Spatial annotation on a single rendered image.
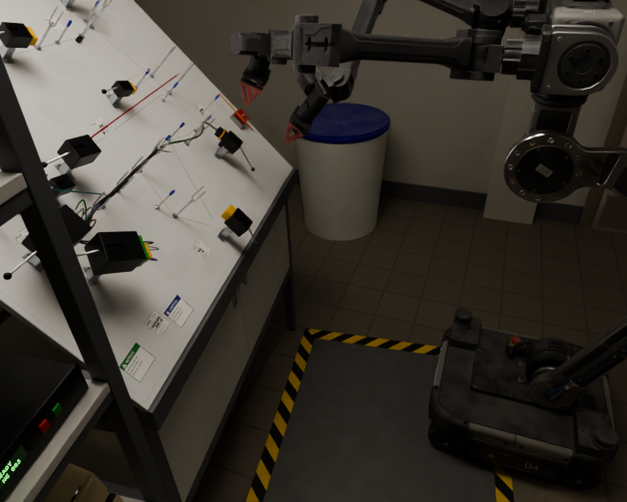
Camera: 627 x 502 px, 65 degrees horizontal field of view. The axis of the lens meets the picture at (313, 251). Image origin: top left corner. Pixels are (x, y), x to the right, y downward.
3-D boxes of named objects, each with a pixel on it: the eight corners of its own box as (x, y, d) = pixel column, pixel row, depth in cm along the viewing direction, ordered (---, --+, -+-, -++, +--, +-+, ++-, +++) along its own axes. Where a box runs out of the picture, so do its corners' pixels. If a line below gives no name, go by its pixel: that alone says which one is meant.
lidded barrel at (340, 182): (393, 206, 342) (400, 107, 301) (372, 252, 298) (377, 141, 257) (314, 194, 359) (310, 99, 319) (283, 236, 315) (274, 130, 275)
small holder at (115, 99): (89, 96, 135) (101, 79, 131) (114, 94, 143) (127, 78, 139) (98, 110, 135) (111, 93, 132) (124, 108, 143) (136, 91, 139)
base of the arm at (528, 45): (537, 94, 102) (552, 32, 95) (496, 91, 105) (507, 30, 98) (537, 82, 109) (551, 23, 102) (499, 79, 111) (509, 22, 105)
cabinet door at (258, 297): (291, 267, 221) (285, 188, 198) (251, 357, 178) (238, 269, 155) (285, 266, 221) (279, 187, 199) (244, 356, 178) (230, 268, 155)
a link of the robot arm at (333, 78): (345, 76, 142) (350, 96, 150) (328, 51, 147) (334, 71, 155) (308, 96, 143) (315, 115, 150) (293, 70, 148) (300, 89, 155)
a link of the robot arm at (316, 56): (312, 74, 92) (315, 14, 88) (288, 70, 103) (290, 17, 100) (501, 81, 108) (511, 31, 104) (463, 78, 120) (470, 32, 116)
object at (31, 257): (-31, 289, 90) (-2, 252, 82) (36, 238, 104) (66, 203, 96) (0, 313, 92) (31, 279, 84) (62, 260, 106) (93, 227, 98)
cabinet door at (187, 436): (249, 357, 177) (236, 269, 155) (183, 505, 134) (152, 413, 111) (244, 356, 178) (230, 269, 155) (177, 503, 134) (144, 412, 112)
